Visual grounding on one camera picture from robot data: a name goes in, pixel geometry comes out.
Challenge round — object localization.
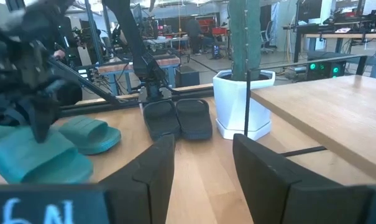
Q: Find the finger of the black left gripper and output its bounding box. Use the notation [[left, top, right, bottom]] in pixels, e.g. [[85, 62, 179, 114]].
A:
[[27, 99, 63, 144]]

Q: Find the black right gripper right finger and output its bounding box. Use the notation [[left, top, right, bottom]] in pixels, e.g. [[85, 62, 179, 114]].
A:
[[232, 133, 375, 224]]

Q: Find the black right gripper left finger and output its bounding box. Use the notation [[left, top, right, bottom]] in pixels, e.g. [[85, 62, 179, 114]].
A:
[[98, 133, 177, 224]]

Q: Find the green rubber slide sandal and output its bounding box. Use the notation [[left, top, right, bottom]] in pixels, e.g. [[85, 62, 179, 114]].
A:
[[57, 114, 122, 156], [0, 123, 94, 185]]

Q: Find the black rubber slide sandal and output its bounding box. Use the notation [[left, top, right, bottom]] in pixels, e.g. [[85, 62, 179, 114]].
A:
[[175, 98, 214, 141], [142, 99, 182, 141]]

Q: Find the white hexagonal plant pot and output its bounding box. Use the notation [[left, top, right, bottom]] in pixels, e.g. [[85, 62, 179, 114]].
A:
[[212, 68, 277, 141]]

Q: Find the black box on floor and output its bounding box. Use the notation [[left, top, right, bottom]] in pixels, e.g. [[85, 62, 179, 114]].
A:
[[174, 65, 201, 88]]

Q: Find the wooden workbench with blue legs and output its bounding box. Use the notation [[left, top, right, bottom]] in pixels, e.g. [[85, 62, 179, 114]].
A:
[[97, 55, 181, 96]]

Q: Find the black computer with green lights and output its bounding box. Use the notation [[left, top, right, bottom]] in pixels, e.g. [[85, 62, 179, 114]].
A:
[[305, 51, 347, 81]]

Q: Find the green cactus plant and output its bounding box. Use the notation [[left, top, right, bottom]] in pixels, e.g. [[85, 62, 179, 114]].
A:
[[227, 0, 263, 82]]

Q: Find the grey office chair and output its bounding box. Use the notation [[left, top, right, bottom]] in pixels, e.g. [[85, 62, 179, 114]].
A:
[[260, 20, 276, 54]]

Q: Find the person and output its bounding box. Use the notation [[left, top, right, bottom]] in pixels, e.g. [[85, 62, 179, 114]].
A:
[[185, 17, 208, 57]]

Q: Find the red storage bin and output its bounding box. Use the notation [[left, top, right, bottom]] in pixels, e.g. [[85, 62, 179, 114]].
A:
[[211, 26, 229, 36]]

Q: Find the wooden desk with blue leg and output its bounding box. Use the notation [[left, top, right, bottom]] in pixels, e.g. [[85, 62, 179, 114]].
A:
[[304, 30, 376, 79]]

